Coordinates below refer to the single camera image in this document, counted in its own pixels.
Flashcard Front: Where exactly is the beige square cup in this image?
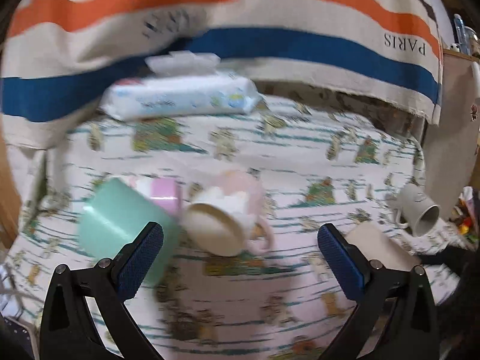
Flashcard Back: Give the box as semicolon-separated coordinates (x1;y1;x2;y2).
345;222;421;272

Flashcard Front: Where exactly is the mint green cup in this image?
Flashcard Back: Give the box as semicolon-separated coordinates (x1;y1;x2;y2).
77;177;182;285

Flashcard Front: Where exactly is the pink and white cup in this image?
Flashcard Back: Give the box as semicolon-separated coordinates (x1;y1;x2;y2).
123;175;182;217

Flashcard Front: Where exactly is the wooden door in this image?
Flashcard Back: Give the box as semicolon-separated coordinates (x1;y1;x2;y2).
0;137;21;249

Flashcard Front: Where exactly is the cat print bed sheet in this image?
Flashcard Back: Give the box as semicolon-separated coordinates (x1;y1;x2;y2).
7;95;461;359

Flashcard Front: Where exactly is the pink and cream mug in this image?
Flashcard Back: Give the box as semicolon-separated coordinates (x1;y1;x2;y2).
181;170;274;257

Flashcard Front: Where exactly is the baby wipes pack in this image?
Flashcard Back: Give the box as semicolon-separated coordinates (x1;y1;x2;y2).
100;51;263;121

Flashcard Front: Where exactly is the white rolled tube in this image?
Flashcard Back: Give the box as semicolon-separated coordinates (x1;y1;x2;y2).
471;62;480;104

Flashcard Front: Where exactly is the striped Paris canvas cloth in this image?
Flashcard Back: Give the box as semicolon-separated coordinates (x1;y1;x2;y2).
1;0;443;150

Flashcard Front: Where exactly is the grey mug with handle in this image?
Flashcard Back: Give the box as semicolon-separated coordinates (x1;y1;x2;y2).
392;183;440;237

